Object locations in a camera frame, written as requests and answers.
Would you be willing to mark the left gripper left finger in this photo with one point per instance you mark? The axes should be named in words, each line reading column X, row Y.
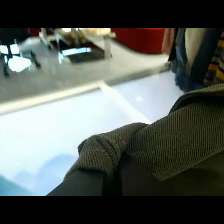
column 88, row 185

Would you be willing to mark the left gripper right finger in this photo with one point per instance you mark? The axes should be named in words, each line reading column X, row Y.
column 136, row 181

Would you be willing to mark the dark green knit garment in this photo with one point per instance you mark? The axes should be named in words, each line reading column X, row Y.
column 180, row 140

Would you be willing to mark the yellow black striped garment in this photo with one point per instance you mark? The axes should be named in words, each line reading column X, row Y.
column 216, row 65

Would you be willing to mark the beige garment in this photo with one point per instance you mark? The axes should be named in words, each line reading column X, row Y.
column 195, row 43

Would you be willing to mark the black office chair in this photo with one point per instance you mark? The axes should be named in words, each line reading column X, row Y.
column 13, row 50

